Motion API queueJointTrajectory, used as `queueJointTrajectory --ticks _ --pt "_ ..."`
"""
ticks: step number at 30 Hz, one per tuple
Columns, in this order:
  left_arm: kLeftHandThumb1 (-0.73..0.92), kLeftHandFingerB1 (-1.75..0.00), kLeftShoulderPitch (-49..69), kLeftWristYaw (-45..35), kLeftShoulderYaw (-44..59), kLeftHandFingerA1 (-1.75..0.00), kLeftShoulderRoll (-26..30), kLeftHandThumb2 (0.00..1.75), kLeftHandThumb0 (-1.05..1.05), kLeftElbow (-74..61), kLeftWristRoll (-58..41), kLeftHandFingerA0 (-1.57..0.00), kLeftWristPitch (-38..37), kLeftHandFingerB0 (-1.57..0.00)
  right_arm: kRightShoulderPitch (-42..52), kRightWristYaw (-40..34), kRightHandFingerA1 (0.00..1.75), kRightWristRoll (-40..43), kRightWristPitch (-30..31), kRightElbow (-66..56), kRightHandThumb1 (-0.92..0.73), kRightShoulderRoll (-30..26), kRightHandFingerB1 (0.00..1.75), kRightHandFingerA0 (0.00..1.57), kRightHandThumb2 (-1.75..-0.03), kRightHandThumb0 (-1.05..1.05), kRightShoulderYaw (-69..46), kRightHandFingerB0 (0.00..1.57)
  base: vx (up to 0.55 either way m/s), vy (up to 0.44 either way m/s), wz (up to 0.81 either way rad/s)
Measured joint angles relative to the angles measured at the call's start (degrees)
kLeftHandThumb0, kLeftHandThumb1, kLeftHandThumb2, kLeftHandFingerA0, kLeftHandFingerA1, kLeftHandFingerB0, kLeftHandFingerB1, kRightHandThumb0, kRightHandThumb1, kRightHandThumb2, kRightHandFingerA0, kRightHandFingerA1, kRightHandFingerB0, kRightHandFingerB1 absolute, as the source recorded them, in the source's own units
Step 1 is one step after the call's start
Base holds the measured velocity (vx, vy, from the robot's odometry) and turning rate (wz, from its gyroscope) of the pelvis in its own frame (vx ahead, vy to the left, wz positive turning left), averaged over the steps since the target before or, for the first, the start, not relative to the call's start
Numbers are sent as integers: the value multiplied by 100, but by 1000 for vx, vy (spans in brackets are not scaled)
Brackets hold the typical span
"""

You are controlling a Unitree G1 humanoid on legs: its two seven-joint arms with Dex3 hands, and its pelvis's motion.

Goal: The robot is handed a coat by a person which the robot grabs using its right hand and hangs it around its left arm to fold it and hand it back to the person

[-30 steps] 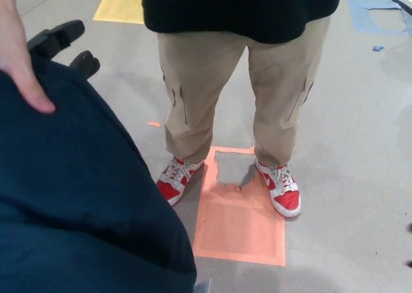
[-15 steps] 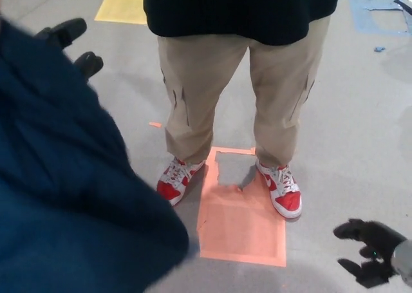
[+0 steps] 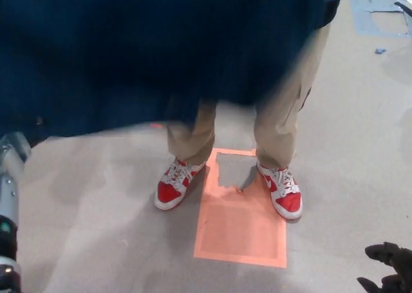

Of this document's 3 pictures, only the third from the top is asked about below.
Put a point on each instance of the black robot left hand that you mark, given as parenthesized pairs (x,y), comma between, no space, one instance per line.
(397,267)

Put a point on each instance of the dark blue coat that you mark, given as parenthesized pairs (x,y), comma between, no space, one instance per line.
(145,54)

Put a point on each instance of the person's beige trousers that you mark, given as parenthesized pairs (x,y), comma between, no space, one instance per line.
(280,122)

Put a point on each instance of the red and white sneaker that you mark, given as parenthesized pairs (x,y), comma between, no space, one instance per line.
(170,193)
(286,199)

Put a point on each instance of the orange floor mat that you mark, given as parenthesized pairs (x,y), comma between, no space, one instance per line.
(238,228)

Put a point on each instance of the small blue tape scrap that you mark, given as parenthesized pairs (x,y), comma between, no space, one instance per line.
(380,51)

